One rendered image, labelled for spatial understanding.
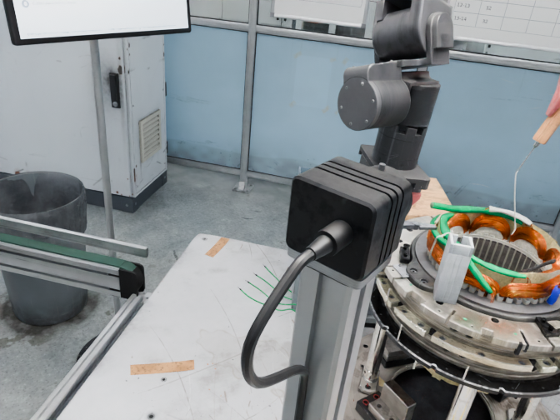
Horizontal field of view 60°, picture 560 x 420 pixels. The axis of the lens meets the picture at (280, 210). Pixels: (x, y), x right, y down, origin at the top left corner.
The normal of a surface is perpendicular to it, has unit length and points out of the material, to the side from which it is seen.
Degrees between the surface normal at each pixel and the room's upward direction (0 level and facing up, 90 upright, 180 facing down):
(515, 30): 90
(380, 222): 90
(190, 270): 0
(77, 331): 0
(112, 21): 83
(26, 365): 0
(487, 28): 90
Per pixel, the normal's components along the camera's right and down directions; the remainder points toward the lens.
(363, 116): -0.77, 0.19
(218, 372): 0.09, -0.88
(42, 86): -0.22, 0.45
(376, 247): 0.79, 0.36
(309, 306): -0.62, 0.33
